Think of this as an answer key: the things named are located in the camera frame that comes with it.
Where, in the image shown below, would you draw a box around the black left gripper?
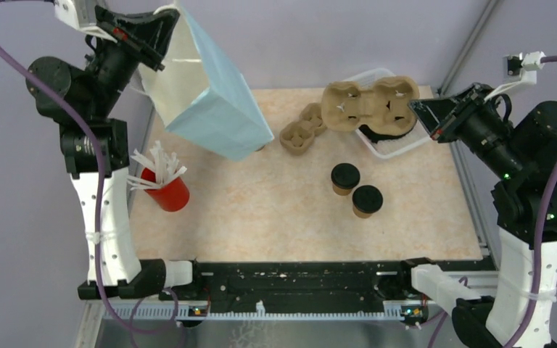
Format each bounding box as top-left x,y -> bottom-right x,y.
85,4 -> 179,117

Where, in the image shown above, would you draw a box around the remaining stacked cardboard carriers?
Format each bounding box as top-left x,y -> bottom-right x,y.
279,102 -> 327,156

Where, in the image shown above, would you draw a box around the black cloth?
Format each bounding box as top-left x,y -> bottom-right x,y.
358,125 -> 413,144

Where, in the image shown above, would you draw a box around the white plastic basket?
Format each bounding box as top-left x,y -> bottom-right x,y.
344,68 -> 431,160

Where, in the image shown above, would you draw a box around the black mounting base rail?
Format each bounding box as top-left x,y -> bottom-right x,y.
115,260 -> 495,314

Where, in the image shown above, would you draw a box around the light blue paper bag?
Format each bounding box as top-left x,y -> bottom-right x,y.
139,1 -> 274,161

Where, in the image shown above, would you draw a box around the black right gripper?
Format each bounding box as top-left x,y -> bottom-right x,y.
405,80 -> 524,176

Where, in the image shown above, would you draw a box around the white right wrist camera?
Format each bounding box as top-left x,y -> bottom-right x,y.
484,51 -> 546,102

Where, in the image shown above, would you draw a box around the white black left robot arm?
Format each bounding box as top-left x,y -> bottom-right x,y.
26,7 -> 204,300

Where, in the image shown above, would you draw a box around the black coffee cup lid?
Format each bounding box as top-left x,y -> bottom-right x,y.
331,163 -> 362,190

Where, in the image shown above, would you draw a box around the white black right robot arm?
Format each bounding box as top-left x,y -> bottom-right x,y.
408,83 -> 557,347

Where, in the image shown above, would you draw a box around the red straw cup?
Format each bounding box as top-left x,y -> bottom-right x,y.
144,177 -> 190,212

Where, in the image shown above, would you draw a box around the brown cardboard cup carrier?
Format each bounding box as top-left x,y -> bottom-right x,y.
320,76 -> 420,135

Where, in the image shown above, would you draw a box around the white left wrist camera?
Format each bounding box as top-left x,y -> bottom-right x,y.
53,0 -> 115,42

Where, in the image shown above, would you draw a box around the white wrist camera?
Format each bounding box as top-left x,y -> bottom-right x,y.
53,0 -> 115,42
484,51 -> 546,102

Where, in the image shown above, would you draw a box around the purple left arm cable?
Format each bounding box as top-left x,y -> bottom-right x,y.
0,0 -> 188,348

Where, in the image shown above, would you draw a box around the brown paper coffee cup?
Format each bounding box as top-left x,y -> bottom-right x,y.
331,163 -> 362,197

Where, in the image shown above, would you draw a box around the white cable duct strip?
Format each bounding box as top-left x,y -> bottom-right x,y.
113,302 -> 404,321

